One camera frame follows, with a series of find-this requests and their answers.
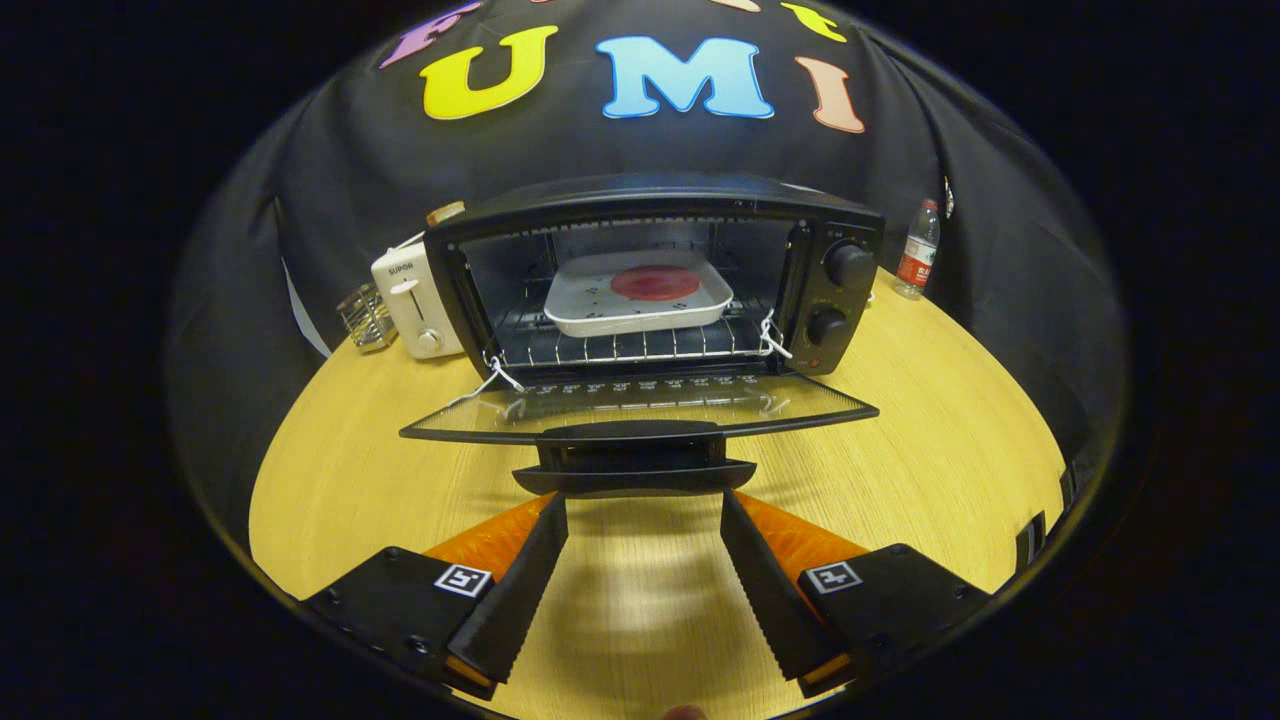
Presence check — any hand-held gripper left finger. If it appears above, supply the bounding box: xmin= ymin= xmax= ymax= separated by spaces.
xmin=300 ymin=490 xmax=571 ymax=701

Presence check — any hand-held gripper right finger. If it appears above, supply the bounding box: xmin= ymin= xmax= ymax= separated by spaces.
xmin=720 ymin=488 xmax=993 ymax=699

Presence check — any white square plate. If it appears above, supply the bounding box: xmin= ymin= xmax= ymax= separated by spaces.
xmin=543 ymin=249 xmax=735 ymax=338

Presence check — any pink ham slice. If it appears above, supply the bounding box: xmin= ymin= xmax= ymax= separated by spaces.
xmin=610 ymin=265 xmax=702 ymax=302

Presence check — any black toaster oven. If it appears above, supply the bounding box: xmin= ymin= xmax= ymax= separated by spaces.
xmin=398 ymin=172 xmax=887 ymax=498

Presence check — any white pop-up toaster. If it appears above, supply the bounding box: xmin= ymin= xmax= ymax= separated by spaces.
xmin=370 ymin=240 xmax=466 ymax=360

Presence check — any clear plastic water bottle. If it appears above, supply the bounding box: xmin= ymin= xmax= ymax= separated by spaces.
xmin=893 ymin=198 xmax=942 ymax=301

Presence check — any black backdrop cloth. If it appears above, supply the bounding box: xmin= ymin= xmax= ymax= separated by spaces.
xmin=165 ymin=0 xmax=1131 ymax=541

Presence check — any metal wire basket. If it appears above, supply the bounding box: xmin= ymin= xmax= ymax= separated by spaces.
xmin=336 ymin=282 xmax=399 ymax=353

